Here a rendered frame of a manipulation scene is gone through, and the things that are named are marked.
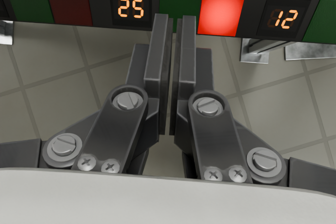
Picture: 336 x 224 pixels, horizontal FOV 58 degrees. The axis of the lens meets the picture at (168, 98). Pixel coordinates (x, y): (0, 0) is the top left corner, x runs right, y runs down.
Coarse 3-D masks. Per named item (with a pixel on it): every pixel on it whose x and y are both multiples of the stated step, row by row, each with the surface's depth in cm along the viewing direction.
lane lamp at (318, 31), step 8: (320, 0) 21; (328, 0) 21; (320, 8) 21; (328, 8) 21; (312, 16) 22; (320, 16) 22; (328, 16) 22; (312, 24) 22; (320, 24) 22; (328, 24) 22; (312, 32) 23; (320, 32) 23; (328, 32) 22; (304, 40) 23; (312, 40) 23; (320, 40) 23; (328, 40) 23
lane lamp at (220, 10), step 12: (204, 0) 21; (216, 0) 21; (228, 0) 21; (240, 0) 21; (204, 12) 22; (216, 12) 22; (228, 12) 22; (240, 12) 22; (204, 24) 23; (216, 24) 23; (228, 24) 23
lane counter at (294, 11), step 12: (276, 0) 21; (288, 0) 21; (300, 0) 21; (264, 12) 22; (276, 12) 22; (288, 12) 22; (300, 12) 21; (264, 24) 22; (276, 24) 22; (288, 24) 22; (300, 24) 22; (276, 36) 23; (288, 36) 23
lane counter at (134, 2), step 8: (112, 0) 22; (120, 0) 22; (128, 0) 22; (136, 0) 22; (144, 0) 22; (112, 8) 22; (120, 8) 22; (128, 8) 22; (136, 8) 22; (144, 8) 22; (112, 16) 23; (120, 16) 23; (128, 16) 23; (136, 16) 23; (144, 16) 23; (112, 24) 23; (120, 24) 23; (128, 24) 23; (136, 24) 23; (144, 24) 23
